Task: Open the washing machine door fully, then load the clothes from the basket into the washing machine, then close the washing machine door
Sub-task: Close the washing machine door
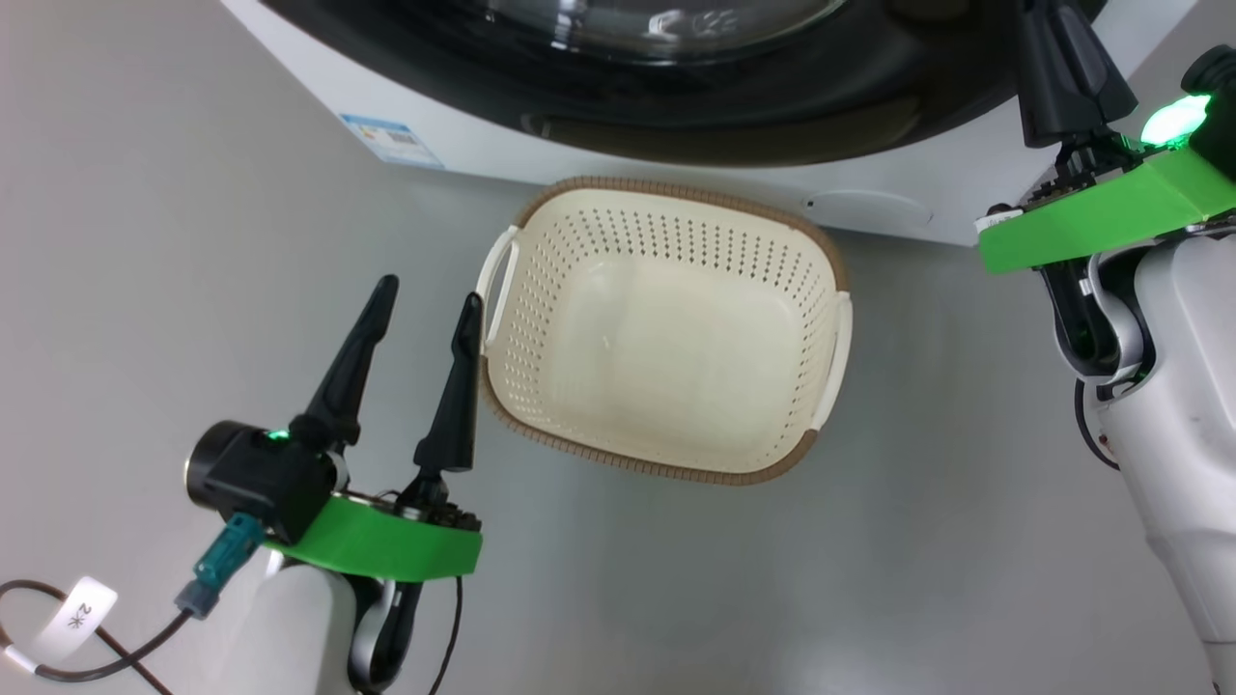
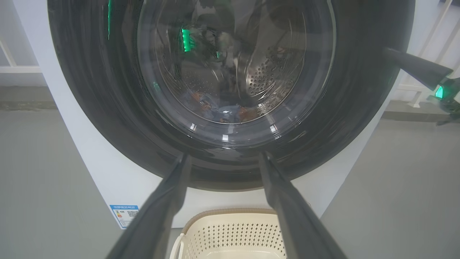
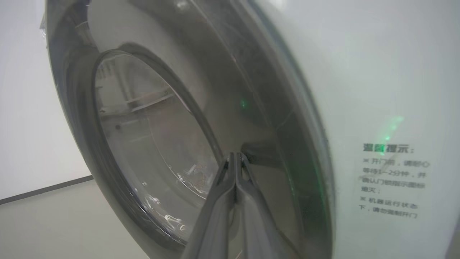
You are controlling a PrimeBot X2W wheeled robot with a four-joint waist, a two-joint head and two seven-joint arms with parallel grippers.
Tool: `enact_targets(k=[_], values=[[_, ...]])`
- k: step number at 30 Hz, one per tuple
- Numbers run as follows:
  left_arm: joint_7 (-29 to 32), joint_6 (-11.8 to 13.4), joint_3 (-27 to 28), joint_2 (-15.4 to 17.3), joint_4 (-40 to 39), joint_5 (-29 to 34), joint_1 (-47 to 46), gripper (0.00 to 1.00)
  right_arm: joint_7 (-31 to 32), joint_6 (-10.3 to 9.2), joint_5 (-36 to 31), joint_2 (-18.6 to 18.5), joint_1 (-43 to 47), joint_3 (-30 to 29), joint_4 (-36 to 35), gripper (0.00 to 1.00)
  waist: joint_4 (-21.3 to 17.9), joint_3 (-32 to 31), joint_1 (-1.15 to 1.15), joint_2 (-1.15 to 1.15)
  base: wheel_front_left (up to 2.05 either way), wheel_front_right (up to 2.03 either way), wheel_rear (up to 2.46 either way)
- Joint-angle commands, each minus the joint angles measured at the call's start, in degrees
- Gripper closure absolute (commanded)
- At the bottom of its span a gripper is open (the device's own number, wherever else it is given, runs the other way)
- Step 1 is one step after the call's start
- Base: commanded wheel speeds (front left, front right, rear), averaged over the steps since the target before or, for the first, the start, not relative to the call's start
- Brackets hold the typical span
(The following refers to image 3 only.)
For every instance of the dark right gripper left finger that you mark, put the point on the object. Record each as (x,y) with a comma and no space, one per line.
(215,216)

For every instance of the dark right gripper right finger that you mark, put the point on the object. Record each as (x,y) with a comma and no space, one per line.
(258,223)

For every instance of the black-rimmed glass washer door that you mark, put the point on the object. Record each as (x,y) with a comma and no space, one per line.
(251,90)

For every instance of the white front-load washing machine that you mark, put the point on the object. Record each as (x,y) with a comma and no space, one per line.
(377,72)

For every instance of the printed warning text label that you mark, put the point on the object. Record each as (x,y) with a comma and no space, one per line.
(391,180)

